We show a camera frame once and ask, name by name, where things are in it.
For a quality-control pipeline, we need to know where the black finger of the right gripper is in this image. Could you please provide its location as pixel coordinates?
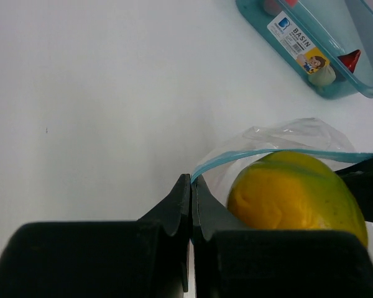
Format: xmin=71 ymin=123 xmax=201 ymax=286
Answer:
xmin=336 ymin=158 xmax=373 ymax=222

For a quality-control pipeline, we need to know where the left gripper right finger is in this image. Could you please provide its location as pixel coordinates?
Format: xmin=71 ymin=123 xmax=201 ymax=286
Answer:
xmin=191 ymin=177 xmax=373 ymax=297

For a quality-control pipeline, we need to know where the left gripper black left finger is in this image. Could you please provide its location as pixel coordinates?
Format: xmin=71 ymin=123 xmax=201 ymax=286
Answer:
xmin=0 ymin=174 xmax=191 ymax=297

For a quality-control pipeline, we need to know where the yellow green fake mango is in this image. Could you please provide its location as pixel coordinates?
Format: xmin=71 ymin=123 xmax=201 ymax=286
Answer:
xmin=227 ymin=151 xmax=369 ymax=247

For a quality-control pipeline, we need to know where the clear zip top bag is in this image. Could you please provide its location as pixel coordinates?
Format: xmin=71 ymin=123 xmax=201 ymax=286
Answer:
xmin=191 ymin=118 xmax=373 ymax=262

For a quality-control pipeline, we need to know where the beige fake garlic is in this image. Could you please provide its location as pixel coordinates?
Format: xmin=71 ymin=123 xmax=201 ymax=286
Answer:
xmin=308 ymin=65 xmax=336 ymax=87

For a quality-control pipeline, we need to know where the pink fake peach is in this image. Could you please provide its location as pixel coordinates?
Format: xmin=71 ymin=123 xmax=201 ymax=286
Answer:
xmin=263 ymin=0 xmax=282 ymax=16

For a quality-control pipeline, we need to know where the teal plastic bin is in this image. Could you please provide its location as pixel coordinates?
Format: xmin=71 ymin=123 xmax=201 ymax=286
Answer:
xmin=236 ymin=1 xmax=373 ymax=99

